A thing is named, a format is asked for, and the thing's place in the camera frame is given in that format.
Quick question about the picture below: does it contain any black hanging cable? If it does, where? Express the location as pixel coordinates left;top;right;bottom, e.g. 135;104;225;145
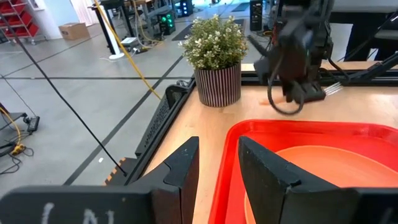
0;14;127;177

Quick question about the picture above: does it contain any orange plastic plate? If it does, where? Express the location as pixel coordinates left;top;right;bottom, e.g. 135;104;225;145
243;145;398;224

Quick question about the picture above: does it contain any black perforated computer case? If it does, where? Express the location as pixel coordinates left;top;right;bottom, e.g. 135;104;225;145
164;81;196;110

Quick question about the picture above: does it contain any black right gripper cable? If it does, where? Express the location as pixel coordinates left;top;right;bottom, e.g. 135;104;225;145
266;52;306;116

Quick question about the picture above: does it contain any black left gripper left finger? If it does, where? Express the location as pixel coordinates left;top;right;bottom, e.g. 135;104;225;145
0;136;200;224

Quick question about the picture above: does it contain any long black box hazard stripe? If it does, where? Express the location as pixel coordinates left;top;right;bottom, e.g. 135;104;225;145
104;93;187;187

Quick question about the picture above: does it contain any dark desk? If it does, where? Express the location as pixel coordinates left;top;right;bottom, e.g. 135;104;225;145
328;0;398;62

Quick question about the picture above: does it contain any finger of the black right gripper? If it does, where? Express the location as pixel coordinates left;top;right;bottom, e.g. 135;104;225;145
281;79;297;104
297;80;327;104

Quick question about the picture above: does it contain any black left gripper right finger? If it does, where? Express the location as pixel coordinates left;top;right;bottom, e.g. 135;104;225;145
238;135;398;224

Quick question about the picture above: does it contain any red plastic tray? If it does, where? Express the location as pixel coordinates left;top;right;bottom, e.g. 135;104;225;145
207;119;398;224

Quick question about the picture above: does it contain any red bin shelf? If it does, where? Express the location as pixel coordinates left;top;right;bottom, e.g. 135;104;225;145
0;0;40;39

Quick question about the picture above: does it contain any yellow plug connector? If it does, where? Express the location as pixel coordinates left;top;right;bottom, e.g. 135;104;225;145
11;142;26;156

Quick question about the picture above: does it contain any potted plant in striped pot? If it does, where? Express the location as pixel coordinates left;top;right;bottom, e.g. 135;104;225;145
178;13;249;108

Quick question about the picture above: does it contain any white post with round base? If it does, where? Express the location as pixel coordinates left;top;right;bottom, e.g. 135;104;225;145
91;0;126;60

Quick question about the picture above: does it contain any fork with orange handle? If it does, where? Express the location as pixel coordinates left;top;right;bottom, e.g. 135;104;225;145
259;81;344;106

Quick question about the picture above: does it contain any black power strip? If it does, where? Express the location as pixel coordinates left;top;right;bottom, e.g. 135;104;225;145
25;115;41;134

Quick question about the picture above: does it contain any yellow hanging cable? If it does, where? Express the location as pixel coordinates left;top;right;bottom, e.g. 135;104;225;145
93;0;163;101

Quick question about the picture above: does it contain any black tower case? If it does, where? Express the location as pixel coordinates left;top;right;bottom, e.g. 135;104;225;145
249;0;264;32

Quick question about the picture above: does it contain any cardboard box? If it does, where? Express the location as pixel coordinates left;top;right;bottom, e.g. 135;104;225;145
58;22;91;41

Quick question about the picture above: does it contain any computer with green lights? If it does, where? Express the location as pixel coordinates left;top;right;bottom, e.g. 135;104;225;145
157;9;177;35

